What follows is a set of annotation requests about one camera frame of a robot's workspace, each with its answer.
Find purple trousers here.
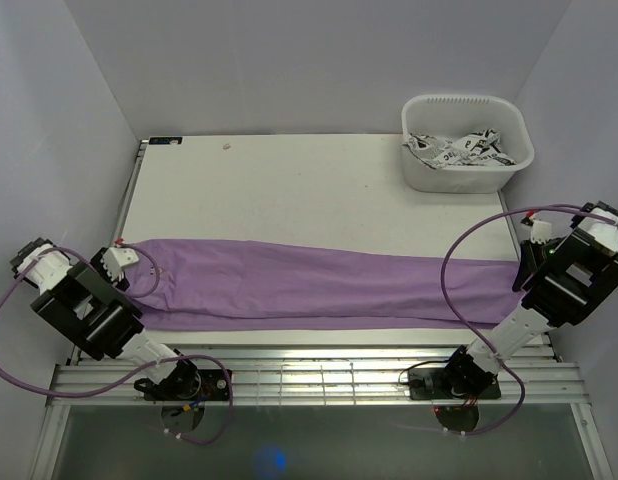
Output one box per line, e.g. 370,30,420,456
126,239,521,332

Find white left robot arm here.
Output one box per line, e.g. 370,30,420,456
10,238,202,401

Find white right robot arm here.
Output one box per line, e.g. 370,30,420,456
439,202,618,398

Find black white printed trousers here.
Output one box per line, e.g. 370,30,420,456
403,129,516,170

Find black blue label sticker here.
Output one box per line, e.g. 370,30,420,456
148,137,183,145

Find white plastic basket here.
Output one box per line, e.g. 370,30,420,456
401,95,535,194

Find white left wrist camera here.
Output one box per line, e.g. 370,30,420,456
101,245,139,281

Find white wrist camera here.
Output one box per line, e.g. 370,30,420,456
101,245,139,281
521,211,553,245

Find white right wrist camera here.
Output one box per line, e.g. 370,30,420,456
521,211,553,245

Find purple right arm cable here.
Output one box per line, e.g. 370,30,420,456
388,202,598,437

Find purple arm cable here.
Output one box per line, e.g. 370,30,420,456
0,243,235,446
388,202,598,437

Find aluminium rail frame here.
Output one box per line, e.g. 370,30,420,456
28,279,615,480

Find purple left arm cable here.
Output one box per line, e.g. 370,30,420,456
0,243,235,446

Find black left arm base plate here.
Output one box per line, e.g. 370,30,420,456
134,369,229,403

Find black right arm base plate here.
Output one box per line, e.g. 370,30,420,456
398,365,502,400

